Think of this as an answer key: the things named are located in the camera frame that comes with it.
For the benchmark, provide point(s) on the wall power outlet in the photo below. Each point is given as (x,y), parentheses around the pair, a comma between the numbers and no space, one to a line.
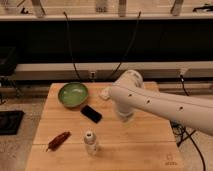
(92,75)

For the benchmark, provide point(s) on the black floor mat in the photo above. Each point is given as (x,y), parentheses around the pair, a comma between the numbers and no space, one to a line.
(10,122)

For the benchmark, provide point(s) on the green ceramic bowl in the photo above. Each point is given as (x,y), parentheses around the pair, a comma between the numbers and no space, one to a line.
(73,94)

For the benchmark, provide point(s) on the white crumpled cloth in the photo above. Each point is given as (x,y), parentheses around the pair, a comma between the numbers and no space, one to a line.
(104,94)

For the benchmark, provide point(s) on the black smartphone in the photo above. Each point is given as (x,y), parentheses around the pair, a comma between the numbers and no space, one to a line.
(91,114)

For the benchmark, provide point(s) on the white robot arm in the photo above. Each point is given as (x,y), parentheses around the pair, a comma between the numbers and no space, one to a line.
(128,92)

